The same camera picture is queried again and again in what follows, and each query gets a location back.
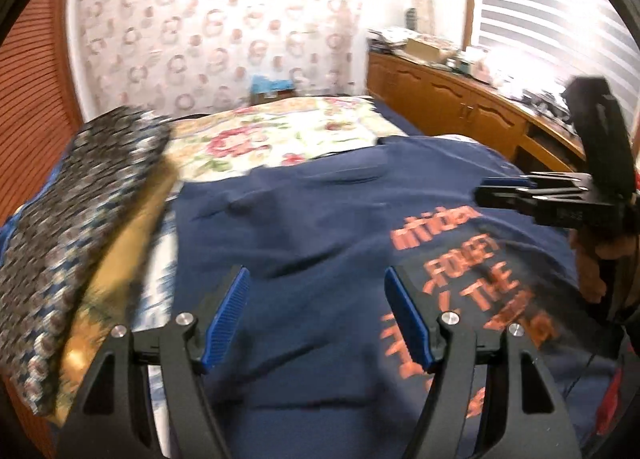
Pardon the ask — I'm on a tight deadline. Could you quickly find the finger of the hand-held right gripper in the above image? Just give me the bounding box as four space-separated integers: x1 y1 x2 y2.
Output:
474 188 556 228
477 172 593 198

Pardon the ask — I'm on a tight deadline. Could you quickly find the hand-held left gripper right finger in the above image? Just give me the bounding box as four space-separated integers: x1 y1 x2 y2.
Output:
384 266 584 459

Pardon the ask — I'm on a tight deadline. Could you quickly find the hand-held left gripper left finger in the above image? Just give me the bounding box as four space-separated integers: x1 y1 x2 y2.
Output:
57 266 251 459

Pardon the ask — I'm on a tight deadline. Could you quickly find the navy t-shirt with orange print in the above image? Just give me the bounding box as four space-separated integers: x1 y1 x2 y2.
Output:
177 135 621 459

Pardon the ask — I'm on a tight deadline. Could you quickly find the person's right hand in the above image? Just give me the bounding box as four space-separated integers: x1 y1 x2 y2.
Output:
569 228 622 306

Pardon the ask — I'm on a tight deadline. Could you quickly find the blue and white floral bedsheet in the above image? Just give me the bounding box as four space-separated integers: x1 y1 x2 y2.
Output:
131 192 182 459

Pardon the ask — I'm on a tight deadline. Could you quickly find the wooden cabinet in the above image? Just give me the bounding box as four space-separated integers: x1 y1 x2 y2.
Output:
367 50 588 174

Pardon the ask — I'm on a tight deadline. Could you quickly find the yellow brown pillow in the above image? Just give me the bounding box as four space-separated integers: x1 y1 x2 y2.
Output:
52 154 182 428

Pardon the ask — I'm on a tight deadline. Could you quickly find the striped window blind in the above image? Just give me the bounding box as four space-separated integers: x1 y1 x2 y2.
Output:
472 0 640 107

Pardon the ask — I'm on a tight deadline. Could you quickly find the cardboard box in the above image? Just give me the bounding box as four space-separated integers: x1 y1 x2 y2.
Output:
406 36 455 64

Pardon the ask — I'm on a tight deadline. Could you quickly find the patterned paper stack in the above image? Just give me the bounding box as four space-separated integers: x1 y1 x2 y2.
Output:
369 26 417 48

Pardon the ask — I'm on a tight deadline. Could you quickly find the patterned grey blue pillow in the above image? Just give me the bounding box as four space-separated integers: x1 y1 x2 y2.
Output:
0 106 174 416

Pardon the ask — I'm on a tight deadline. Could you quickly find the floral blanket with navy border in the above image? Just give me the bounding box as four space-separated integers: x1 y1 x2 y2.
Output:
165 95 427 185

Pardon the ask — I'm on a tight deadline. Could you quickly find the blue cloth bundle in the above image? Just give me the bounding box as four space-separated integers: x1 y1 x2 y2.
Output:
249 74 297 96

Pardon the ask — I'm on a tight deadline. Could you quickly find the wooden louvered door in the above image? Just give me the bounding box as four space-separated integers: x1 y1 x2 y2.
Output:
0 0 84 226

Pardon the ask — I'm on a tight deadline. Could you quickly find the circle-patterned wall cloth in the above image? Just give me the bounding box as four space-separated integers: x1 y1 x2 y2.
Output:
67 0 417 121

